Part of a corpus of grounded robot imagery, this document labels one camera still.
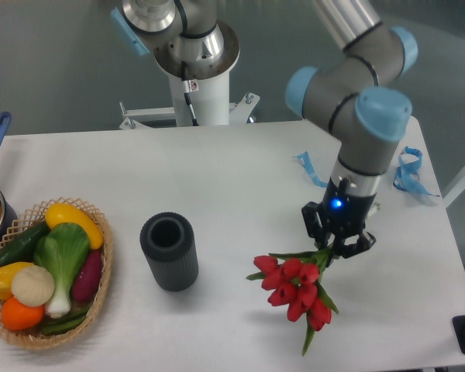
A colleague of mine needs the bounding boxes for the tangled blue tape strip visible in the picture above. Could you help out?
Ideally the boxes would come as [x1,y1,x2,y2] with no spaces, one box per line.
[393,146,440,198]

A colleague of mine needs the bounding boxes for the dark green cucumber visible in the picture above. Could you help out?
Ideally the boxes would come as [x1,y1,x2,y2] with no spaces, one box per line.
[0,221,50,267]

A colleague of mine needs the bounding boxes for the curved blue tape strip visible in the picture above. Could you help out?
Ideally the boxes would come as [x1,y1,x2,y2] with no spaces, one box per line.
[293,151,328,188]

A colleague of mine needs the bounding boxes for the orange fruit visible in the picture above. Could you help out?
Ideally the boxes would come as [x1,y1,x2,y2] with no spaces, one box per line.
[1,297,44,331]

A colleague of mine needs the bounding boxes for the green bean pods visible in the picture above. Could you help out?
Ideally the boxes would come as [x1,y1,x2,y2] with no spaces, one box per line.
[39,306,89,336]

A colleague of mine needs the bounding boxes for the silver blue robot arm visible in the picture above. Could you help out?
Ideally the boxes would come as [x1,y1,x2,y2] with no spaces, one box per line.
[111,1,418,258]

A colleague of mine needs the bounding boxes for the purple sweet potato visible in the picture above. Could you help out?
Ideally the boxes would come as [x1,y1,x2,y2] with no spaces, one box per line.
[71,250,102,303]

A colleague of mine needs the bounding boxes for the woven wicker basket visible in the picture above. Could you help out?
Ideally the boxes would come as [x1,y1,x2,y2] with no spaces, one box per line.
[0,197,114,350]

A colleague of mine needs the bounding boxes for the green bok choy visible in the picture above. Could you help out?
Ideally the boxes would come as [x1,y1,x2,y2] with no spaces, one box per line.
[33,222,90,319]

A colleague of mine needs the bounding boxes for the yellow bell pepper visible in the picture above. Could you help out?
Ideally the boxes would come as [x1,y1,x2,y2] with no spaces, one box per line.
[0,262,33,301]

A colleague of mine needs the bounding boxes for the red tulip bouquet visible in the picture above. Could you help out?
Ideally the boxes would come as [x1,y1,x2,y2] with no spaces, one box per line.
[246,249,339,355]

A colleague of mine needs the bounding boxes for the dark grey ribbed vase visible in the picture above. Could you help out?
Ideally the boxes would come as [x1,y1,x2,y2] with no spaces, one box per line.
[139,212,199,291]

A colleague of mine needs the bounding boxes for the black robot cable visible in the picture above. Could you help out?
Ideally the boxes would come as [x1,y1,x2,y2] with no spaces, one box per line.
[179,60,200,127]

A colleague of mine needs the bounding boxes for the yellow squash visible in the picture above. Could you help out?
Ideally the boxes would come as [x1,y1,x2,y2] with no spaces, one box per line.
[45,202,104,250]

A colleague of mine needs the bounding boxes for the cream garlic bulb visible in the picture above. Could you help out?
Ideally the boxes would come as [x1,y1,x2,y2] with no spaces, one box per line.
[11,265,55,307]

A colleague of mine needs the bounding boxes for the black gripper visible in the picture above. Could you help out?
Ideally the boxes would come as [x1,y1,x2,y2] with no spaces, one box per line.
[301,179,376,259]

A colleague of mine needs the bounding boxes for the white table leg bracket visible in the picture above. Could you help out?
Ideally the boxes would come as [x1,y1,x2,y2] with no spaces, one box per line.
[245,91,260,123]

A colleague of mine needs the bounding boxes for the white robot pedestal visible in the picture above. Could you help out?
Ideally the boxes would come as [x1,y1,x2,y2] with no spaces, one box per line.
[119,21,261,131]

